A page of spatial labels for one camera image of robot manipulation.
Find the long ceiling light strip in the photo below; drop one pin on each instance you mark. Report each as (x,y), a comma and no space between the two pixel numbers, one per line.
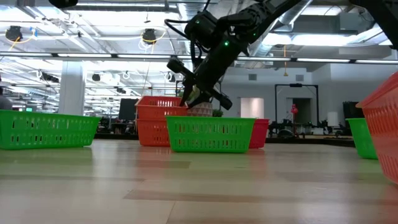
(93,56)

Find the green plastic basket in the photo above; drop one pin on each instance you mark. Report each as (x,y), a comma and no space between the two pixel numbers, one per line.
(360,138)
(211,135)
(46,130)

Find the black background frame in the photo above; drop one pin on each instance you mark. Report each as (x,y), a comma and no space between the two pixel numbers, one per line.
(275,102)

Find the black equipment on bench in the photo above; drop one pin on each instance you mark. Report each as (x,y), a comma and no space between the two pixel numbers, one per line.
(286,129)

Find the black frame strut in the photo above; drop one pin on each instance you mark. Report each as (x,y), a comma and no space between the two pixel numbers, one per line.
(382,18)

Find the white cylinder lamp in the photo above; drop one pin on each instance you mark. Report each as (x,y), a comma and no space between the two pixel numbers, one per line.
(332,119)

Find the white building column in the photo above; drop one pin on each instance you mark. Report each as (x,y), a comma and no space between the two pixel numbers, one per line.
(71,90)

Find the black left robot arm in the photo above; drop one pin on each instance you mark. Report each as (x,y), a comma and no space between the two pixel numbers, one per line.
(63,3)

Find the silver ceiling duct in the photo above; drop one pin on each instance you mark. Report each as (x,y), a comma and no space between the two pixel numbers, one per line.
(293,15)

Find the black table edge rail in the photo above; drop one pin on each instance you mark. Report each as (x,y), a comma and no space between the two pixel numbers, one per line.
(298,140)

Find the black monitor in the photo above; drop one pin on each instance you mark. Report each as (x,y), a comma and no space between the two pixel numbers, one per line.
(127,109)
(353,109)

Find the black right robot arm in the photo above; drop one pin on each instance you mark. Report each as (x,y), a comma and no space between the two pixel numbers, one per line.
(255,18)

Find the person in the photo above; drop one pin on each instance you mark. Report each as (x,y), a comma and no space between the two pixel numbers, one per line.
(4,102)

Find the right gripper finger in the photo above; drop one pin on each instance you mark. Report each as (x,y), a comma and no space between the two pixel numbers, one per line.
(187,93)
(200,99)

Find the white triangle-patterned plant pot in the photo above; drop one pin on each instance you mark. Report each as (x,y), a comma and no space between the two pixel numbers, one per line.
(203,110)

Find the pink flamingo figure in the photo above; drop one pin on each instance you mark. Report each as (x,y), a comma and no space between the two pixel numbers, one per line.
(294,109)

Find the red plastic basket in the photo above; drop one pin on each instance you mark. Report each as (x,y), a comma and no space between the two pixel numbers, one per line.
(261,133)

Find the green exit sign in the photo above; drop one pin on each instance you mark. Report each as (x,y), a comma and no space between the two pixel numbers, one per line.
(29,109)

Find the black ceiling reel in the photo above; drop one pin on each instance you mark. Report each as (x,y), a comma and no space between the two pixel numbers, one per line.
(150,35)
(14,32)

